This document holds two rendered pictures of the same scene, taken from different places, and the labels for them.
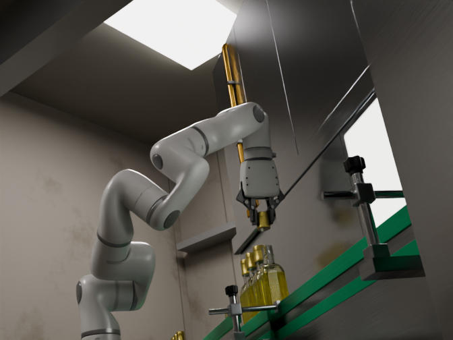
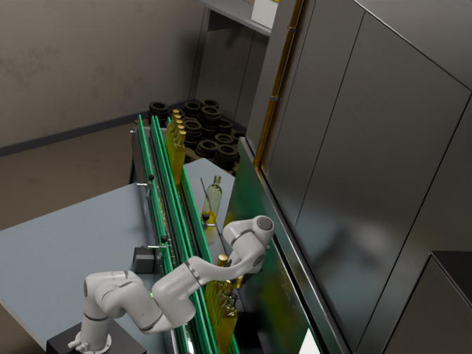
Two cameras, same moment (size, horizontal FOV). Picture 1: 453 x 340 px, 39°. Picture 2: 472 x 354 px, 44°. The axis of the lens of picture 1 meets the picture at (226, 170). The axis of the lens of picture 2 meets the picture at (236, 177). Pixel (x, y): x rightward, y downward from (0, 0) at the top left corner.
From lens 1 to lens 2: 1.81 m
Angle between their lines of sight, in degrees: 55
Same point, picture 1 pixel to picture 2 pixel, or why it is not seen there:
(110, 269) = not seen: hidden behind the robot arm
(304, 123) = (307, 229)
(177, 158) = (170, 314)
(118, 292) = not seen: hidden behind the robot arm
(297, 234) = (265, 273)
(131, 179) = (131, 304)
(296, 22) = (345, 164)
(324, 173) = (291, 304)
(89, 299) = (92, 303)
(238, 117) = (237, 273)
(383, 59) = not seen: outside the picture
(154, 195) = (145, 322)
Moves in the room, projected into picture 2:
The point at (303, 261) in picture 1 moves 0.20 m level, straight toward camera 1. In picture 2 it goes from (260, 291) to (251, 331)
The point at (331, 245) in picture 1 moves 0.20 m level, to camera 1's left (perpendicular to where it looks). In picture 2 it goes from (273, 333) to (213, 319)
